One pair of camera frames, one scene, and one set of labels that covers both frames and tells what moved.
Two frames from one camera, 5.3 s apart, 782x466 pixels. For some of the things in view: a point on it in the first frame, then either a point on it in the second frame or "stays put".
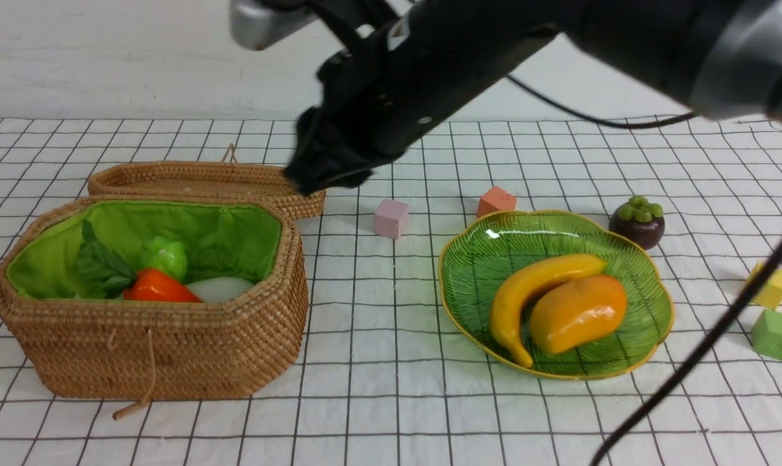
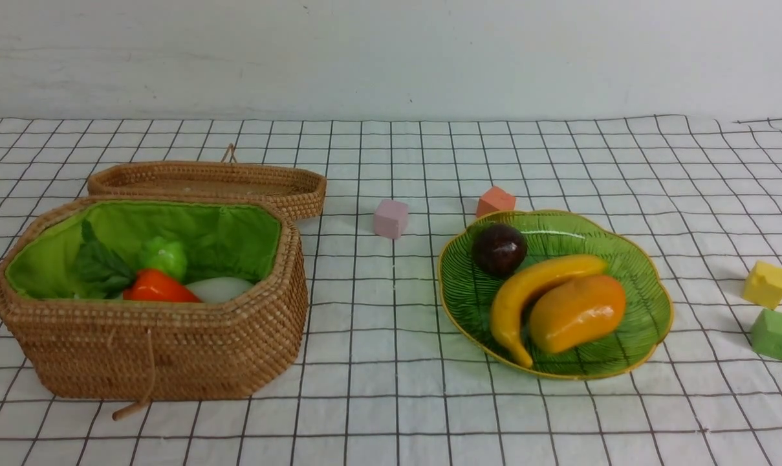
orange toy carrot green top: (101, 274) stays put
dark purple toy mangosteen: (636, 219) to (499, 249)
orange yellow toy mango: (570, 313) stays put
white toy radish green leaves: (219, 289) stays put
